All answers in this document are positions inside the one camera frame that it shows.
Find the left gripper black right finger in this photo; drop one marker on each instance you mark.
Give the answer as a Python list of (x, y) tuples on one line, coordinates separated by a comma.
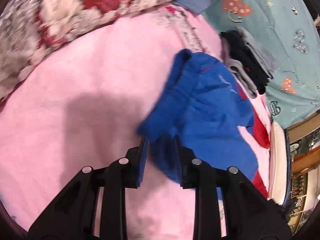
[(248, 214)]

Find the blue pants with red stripe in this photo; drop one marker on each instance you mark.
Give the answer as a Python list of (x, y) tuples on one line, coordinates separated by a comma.
[(205, 107)]

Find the grey folded pants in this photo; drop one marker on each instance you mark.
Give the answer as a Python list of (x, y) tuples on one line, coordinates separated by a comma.
[(237, 69), (266, 60)]

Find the red floral rolled quilt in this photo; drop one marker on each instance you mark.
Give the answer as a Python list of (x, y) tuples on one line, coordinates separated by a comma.
[(33, 29)]

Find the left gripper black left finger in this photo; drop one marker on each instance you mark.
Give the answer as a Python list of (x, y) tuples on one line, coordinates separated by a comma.
[(92, 204)]

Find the grey folded pants upper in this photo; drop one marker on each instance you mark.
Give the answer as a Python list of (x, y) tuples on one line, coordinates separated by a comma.
[(266, 60)]

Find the grey folded pants bottom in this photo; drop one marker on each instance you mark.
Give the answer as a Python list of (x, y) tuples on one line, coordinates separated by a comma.
[(237, 69)]

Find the black folded pants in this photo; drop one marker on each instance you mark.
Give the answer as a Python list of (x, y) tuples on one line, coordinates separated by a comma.
[(240, 52)]

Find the pink floral bed sheet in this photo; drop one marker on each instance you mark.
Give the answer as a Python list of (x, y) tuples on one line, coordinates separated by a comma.
[(82, 105)]

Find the wooden display cabinet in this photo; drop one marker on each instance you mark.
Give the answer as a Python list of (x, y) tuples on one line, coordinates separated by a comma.
[(304, 180)]

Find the teal heart-print blanket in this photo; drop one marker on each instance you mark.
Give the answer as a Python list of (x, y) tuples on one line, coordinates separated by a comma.
[(286, 29)]

